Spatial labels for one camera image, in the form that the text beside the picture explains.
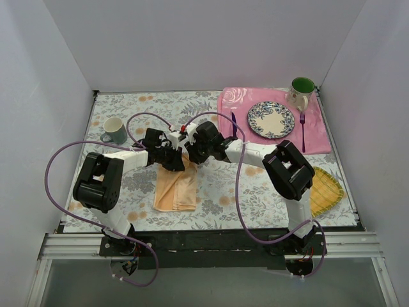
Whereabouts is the orange satin napkin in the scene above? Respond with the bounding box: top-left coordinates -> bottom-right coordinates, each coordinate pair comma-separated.
153,154 -> 197,212

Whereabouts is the yellow bamboo mat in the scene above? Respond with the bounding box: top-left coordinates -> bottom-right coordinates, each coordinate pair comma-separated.
310,166 -> 344,217

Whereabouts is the purple cable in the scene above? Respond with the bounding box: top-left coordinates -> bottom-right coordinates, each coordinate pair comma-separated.
44,112 -> 176,287
180,110 -> 328,279

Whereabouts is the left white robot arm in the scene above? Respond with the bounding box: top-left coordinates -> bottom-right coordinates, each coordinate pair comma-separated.
73,128 -> 185,256

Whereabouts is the purple fork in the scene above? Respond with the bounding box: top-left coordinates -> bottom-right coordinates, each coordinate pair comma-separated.
300,111 -> 306,153

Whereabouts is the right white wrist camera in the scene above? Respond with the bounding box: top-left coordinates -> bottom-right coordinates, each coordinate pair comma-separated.
180,122 -> 197,144

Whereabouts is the floral mug green inside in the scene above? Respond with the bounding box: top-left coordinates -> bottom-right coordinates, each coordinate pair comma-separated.
286,77 -> 315,111

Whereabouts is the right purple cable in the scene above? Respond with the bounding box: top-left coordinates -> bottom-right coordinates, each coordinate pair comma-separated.
180,110 -> 328,279

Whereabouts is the grey mug white inside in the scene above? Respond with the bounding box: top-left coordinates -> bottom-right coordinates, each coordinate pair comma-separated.
100,116 -> 128,145

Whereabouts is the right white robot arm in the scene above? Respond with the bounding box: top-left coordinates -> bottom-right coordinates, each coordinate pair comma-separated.
181,122 -> 316,255

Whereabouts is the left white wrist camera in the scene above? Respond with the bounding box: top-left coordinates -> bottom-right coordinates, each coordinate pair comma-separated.
167,131 -> 186,150

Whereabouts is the blue floral plate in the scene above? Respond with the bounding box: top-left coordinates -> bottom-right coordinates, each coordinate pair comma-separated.
247,101 -> 295,139

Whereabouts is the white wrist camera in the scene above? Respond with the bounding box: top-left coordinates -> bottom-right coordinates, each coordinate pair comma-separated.
180,122 -> 197,144
167,131 -> 186,150

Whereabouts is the purple knife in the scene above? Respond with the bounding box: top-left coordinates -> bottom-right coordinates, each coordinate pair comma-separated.
231,113 -> 238,139

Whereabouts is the pink floral placemat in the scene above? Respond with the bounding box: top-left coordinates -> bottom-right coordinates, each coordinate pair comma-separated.
218,87 -> 331,155

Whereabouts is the aluminium frame rail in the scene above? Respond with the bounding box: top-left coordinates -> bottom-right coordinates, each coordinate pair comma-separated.
39,231 -> 383,259

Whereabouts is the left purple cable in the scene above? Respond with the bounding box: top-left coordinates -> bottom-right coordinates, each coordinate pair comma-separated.
44,112 -> 176,287

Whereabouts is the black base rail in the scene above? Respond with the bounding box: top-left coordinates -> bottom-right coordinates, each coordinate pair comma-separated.
99,229 -> 327,270

